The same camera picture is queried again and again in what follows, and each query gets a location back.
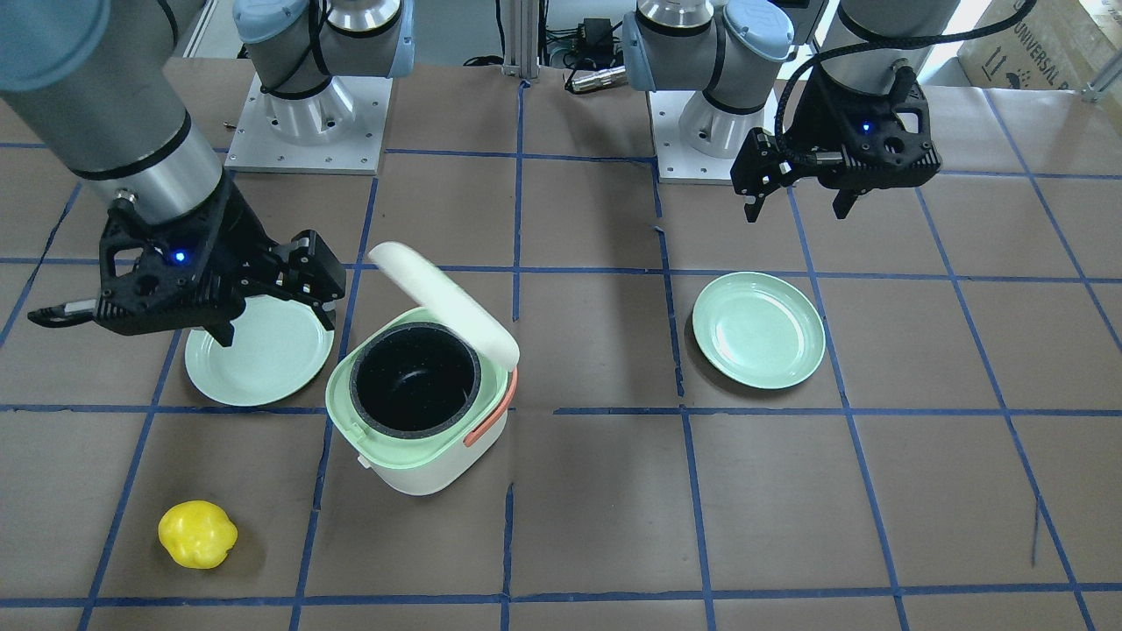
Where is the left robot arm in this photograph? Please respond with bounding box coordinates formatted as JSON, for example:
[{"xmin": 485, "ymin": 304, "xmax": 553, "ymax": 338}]
[{"xmin": 620, "ymin": 1, "xmax": 957, "ymax": 221}]

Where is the yellow toy bell pepper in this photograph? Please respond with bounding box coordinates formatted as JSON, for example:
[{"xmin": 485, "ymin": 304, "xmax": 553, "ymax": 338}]
[{"xmin": 157, "ymin": 500, "xmax": 239, "ymax": 570}]

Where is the white rice cooker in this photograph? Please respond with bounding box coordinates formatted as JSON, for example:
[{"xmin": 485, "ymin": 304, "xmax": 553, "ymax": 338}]
[{"xmin": 325, "ymin": 241, "xmax": 519, "ymax": 496}]

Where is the aluminium frame post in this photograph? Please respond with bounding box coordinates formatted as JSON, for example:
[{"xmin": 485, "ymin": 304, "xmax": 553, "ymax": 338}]
[{"xmin": 498, "ymin": 1, "xmax": 548, "ymax": 83}]

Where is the green plate near right arm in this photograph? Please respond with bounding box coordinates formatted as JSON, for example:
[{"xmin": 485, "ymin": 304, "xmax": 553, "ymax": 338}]
[{"xmin": 184, "ymin": 295, "xmax": 334, "ymax": 406}]

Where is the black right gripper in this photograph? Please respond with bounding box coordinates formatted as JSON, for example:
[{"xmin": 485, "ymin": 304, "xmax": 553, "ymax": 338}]
[{"xmin": 28, "ymin": 173, "xmax": 347, "ymax": 348}]

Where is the cardboard box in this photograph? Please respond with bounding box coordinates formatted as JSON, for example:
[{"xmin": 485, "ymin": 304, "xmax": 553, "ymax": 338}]
[{"xmin": 958, "ymin": 1, "xmax": 1121, "ymax": 89}]

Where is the black cables bundle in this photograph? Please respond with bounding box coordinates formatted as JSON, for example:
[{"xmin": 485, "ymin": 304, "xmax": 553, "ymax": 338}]
[{"xmin": 463, "ymin": 0, "xmax": 632, "ymax": 93}]

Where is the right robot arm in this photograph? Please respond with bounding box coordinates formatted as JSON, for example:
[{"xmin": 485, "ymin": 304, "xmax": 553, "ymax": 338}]
[{"xmin": 3, "ymin": 1, "xmax": 415, "ymax": 346}]

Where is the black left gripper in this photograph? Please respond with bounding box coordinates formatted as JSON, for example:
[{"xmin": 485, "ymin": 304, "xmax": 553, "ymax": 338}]
[{"xmin": 730, "ymin": 61, "xmax": 941, "ymax": 223}]

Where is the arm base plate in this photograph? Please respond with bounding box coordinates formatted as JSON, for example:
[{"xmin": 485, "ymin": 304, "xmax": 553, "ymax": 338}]
[
  {"xmin": 649, "ymin": 89, "xmax": 778, "ymax": 185},
  {"xmin": 226, "ymin": 76, "xmax": 394, "ymax": 176}
]

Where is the green plate near left arm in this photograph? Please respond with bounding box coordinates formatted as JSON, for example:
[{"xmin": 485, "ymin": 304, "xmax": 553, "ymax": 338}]
[{"xmin": 691, "ymin": 272, "xmax": 826, "ymax": 390}]

